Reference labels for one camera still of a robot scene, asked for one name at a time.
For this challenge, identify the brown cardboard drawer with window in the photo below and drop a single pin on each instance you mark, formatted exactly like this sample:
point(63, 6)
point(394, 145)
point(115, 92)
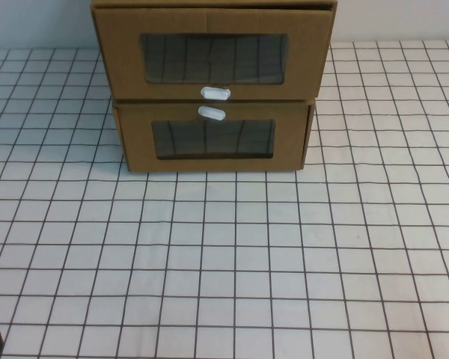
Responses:
point(138, 149)
point(119, 56)

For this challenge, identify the brown cardboard shoe box shell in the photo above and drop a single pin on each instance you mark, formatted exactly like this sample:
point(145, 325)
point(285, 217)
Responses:
point(209, 3)

